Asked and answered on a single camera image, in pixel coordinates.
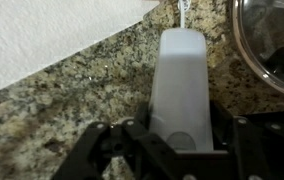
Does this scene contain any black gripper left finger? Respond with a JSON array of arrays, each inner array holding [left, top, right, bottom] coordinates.
[[50, 103, 183, 180]]

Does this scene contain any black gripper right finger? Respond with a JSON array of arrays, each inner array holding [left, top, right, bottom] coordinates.
[[210, 99, 284, 180]]

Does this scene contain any white phone receiver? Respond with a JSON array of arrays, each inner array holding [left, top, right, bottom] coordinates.
[[147, 27, 215, 153]]

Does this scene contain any stainless steel sink bowl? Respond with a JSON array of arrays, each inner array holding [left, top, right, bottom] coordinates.
[[230, 0, 284, 102]]

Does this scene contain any white coiled phone cord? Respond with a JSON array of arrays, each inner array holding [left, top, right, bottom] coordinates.
[[177, 0, 192, 30]]

